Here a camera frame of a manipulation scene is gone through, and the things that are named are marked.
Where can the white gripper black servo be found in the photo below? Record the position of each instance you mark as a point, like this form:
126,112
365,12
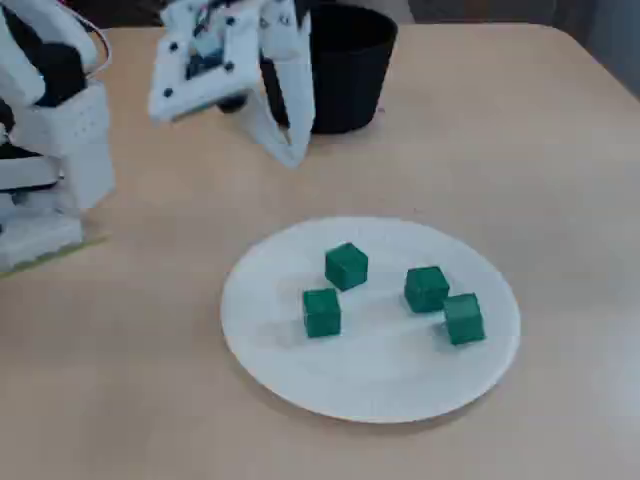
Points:
281,70

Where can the green block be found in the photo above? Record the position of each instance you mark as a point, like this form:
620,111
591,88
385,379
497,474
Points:
322,312
346,267
465,320
426,290

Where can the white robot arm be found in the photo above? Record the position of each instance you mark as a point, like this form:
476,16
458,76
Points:
75,150

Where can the black pot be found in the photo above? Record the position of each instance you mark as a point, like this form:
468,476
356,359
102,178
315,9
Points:
350,85

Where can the white paper plate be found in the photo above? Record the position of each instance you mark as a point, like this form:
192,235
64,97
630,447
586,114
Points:
370,370

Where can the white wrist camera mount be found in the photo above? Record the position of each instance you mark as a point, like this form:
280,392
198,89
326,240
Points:
170,95

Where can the green base plate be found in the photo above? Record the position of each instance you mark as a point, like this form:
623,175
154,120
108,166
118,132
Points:
60,253

